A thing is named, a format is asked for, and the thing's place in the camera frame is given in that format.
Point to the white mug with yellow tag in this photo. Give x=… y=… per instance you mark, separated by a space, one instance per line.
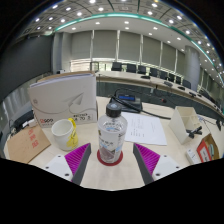
x=61 y=133

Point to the clear plastic bottle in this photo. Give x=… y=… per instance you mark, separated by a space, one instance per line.
x=111 y=133

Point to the white printer paper box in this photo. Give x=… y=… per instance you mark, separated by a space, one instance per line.
x=60 y=98

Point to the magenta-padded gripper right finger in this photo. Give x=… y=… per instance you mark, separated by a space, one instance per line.
x=146 y=158

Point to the row of black office chairs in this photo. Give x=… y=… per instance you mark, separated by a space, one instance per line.
x=131 y=68

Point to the flat round red coaster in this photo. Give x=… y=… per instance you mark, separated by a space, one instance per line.
x=110 y=164

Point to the black desk microphone console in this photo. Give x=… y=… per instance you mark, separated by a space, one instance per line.
x=128 y=100

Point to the brown paper envelope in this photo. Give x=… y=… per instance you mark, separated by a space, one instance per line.
x=25 y=145

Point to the orange open cardboard box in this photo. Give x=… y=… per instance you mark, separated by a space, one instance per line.
x=204 y=151

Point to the row of black table microphones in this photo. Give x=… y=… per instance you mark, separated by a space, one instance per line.
x=145 y=77

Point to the group of ceiling lights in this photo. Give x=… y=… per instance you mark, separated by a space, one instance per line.
x=126 y=22

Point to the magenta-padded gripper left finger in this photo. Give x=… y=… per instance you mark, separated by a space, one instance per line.
x=77 y=157

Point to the black marker pen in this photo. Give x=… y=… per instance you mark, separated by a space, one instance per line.
x=195 y=132

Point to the single black office chair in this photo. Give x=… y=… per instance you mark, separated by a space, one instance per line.
x=94 y=66

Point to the small white open box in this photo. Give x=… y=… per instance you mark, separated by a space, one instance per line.
x=181 y=123

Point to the white printed paper sheet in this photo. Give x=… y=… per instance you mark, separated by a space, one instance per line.
x=145 y=128

